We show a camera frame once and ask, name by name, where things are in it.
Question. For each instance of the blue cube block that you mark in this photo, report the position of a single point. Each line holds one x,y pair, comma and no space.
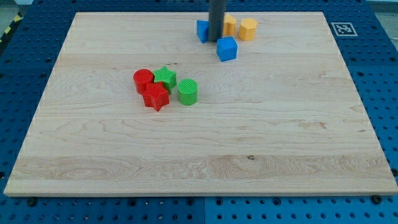
226,48

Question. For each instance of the black bolt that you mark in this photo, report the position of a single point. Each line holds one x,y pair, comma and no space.
31,202
376,199

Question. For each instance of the green star block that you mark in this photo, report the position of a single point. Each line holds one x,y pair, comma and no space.
167,77

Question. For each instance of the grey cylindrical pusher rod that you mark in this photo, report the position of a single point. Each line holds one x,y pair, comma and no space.
216,19

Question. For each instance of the light wooden board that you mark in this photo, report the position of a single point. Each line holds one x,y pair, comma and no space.
283,118

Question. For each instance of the white fiducial marker tag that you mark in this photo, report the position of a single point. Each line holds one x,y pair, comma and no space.
344,29

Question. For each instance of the red cylinder block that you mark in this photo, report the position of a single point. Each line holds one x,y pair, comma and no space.
141,78

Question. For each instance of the green cylinder block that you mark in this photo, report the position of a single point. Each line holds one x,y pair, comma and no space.
187,92

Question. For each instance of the yellow hexagon block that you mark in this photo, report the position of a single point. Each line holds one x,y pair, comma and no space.
247,29

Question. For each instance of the yellow pentagon block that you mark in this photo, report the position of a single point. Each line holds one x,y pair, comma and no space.
229,25

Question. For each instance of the black bolt front right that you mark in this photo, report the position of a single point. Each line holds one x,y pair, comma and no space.
376,199

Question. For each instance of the blue triangle block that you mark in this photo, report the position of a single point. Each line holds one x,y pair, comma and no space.
202,30

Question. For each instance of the red star block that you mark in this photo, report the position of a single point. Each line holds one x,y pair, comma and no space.
155,96

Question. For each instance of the black bolt front left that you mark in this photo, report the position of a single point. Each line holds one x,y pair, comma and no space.
31,202

